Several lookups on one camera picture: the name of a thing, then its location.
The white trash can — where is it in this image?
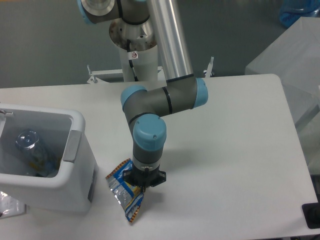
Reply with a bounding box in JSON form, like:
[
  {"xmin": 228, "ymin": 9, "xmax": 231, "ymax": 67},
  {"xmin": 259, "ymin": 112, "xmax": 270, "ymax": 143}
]
[{"xmin": 0, "ymin": 103, "xmax": 99, "ymax": 212}]

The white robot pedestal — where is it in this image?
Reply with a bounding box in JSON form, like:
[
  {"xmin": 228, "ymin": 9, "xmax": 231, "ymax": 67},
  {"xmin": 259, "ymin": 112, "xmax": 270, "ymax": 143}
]
[{"xmin": 109, "ymin": 18, "xmax": 158, "ymax": 82}]

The blue snack wrapper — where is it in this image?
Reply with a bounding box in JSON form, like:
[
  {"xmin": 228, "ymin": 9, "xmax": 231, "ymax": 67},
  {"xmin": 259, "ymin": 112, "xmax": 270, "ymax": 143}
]
[{"xmin": 105, "ymin": 158, "xmax": 144, "ymax": 223}]

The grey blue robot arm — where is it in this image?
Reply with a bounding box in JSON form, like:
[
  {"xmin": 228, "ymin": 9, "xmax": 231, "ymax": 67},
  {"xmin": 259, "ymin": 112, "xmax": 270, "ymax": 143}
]
[{"xmin": 77, "ymin": 0, "xmax": 208, "ymax": 188}]

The blue water jug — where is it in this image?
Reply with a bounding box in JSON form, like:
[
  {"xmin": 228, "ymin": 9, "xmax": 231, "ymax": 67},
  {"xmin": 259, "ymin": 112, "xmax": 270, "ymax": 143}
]
[{"xmin": 278, "ymin": 0, "xmax": 320, "ymax": 28}]

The clear plastic bag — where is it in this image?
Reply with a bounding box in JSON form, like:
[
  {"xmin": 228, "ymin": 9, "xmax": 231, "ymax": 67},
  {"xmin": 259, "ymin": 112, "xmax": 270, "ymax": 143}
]
[{"xmin": 0, "ymin": 191, "xmax": 26, "ymax": 219}]

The clear plastic bottle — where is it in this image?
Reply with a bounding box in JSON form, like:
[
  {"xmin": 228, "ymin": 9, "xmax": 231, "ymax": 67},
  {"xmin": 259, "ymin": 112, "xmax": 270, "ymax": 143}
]
[{"xmin": 15, "ymin": 128, "xmax": 60, "ymax": 177}]

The white metal base frame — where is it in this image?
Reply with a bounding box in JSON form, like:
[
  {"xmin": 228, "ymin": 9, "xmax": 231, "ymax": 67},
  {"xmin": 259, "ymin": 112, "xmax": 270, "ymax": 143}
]
[{"xmin": 86, "ymin": 56, "xmax": 215, "ymax": 84}]

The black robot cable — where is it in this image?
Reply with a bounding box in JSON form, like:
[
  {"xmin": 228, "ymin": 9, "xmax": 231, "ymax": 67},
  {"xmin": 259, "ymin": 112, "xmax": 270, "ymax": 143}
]
[{"xmin": 126, "ymin": 38, "xmax": 140, "ymax": 82}]

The black device at edge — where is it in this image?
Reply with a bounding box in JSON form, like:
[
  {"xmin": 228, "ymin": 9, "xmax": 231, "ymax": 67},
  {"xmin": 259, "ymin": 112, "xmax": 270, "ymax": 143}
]
[{"xmin": 302, "ymin": 202, "xmax": 320, "ymax": 229}]

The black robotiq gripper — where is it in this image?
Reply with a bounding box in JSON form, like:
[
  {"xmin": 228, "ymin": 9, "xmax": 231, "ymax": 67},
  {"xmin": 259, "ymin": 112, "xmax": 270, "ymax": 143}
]
[{"xmin": 122, "ymin": 165, "xmax": 167, "ymax": 188}]

